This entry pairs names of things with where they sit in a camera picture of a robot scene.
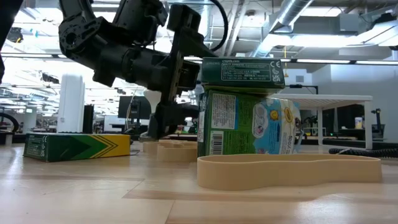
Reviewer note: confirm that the white building column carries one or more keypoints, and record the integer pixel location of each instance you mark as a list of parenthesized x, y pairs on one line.
[(71, 102)]

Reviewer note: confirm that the green yellow crayon box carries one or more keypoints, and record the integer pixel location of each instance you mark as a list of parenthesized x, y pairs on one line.
[(77, 147), (242, 71)]

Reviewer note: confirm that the white perforated metal shelf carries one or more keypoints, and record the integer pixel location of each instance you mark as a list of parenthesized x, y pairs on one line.
[(326, 101)]

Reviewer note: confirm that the black background monitor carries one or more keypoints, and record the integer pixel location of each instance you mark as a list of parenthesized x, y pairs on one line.
[(130, 107)]

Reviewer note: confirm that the black tall cabinet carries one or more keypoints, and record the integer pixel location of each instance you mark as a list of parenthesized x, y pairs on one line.
[(88, 119)]

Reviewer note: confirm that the black background stand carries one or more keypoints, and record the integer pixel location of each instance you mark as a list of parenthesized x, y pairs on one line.
[(378, 124)]

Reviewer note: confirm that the blue green crayon box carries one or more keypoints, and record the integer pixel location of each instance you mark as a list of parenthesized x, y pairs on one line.
[(236, 124)]

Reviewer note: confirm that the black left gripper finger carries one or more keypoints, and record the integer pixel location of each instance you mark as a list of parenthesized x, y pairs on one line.
[(169, 119), (192, 45)]

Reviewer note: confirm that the silver ventilation duct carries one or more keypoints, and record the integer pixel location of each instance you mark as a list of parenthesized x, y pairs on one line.
[(289, 12)]

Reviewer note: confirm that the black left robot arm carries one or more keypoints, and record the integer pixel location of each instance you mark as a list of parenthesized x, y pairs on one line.
[(93, 40)]

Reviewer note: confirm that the tan rubber band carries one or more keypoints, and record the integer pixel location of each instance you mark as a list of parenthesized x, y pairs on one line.
[(280, 177), (174, 155)]

